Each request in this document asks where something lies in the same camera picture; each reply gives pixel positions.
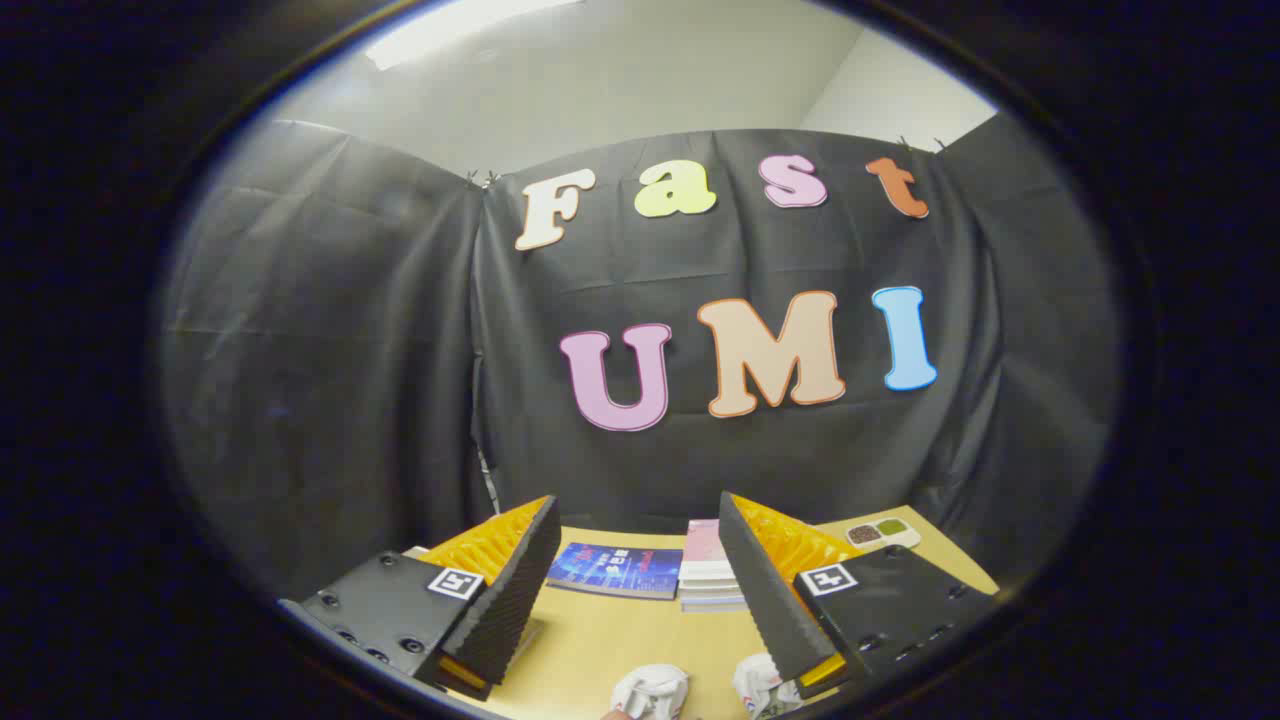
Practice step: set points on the blue cover book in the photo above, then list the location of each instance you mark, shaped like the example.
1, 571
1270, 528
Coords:
615, 570

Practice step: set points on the black backdrop cloth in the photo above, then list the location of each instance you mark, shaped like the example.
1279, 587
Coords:
350, 350

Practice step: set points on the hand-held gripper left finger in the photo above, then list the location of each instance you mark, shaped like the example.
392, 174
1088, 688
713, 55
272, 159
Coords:
515, 600

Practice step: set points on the white shoe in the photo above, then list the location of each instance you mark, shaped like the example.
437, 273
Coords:
760, 685
650, 690

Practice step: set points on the pale grey book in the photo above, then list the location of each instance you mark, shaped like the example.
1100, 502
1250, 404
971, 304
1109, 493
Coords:
705, 590

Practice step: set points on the white tray with colour swatches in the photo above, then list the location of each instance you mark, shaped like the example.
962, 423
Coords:
882, 534

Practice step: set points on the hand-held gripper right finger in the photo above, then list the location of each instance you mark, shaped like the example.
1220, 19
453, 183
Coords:
765, 600

